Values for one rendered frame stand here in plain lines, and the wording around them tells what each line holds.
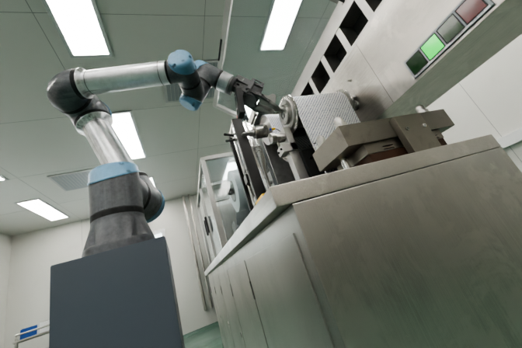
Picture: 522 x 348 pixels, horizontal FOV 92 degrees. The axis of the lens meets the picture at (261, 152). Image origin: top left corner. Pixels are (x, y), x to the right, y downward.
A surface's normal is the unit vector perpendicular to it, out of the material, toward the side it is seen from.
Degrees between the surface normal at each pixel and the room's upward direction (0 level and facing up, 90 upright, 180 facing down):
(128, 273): 90
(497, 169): 90
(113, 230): 72
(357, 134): 90
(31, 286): 90
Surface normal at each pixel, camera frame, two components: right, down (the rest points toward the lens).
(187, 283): 0.24, -0.47
